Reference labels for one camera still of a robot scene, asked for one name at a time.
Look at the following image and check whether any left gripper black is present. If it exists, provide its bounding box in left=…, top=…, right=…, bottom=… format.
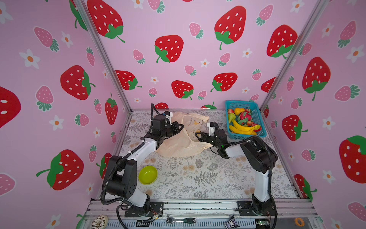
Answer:
left=160, top=122, right=183, bottom=139

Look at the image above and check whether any translucent beige plastic bag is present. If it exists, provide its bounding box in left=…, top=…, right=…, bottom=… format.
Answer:
left=156, top=112, right=212, bottom=158

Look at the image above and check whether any yellow fake banana bunch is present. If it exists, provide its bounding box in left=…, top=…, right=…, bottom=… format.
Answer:
left=229, top=120, right=261, bottom=135

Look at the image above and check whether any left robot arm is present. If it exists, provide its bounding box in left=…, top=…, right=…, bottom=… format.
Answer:
left=101, top=111, right=184, bottom=216

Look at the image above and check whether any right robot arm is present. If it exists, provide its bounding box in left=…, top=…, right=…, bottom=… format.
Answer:
left=195, top=129, right=278, bottom=216

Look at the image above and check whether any green fake pear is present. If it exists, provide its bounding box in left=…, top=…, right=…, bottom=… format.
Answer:
left=228, top=113, right=236, bottom=124

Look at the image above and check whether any orange yellow fake mango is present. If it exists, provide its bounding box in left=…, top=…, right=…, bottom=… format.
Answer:
left=234, top=108, right=246, bottom=115

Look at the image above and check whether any pink fake dragon fruit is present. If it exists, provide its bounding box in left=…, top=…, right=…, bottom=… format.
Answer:
left=238, top=112, right=252, bottom=125

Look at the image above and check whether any lime green bowl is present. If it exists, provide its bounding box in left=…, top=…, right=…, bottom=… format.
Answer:
left=138, top=166, right=158, bottom=185

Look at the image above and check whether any teal plastic basket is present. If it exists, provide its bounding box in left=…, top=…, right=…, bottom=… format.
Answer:
left=226, top=100, right=267, bottom=139

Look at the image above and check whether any small black clip gadget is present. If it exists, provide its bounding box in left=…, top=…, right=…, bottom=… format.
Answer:
left=225, top=215, right=239, bottom=229

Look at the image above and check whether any white sprinkled donut toy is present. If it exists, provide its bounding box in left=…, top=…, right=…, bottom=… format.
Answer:
left=91, top=215, right=108, bottom=229

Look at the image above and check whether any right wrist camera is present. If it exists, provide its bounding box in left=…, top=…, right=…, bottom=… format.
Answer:
left=207, top=122, right=217, bottom=136

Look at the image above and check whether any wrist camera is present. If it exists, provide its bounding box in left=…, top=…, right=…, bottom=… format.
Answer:
left=163, top=111, right=173, bottom=123
left=207, top=122, right=217, bottom=136

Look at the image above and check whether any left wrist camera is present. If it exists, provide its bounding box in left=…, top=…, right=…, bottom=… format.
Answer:
left=163, top=111, right=173, bottom=123

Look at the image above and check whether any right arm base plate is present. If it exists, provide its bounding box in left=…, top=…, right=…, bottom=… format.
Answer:
left=235, top=199, right=276, bottom=216

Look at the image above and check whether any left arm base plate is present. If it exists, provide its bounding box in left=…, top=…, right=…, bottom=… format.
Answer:
left=124, top=201, right=164, bottom=218

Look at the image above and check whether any ratchet screwdriver green handle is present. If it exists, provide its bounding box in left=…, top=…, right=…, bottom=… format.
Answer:
left=166, top=217, right=196, bottom=224

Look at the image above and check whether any aluminium frame rail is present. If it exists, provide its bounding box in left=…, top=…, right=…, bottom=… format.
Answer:
left=81, top=199, right=325, bottom=229

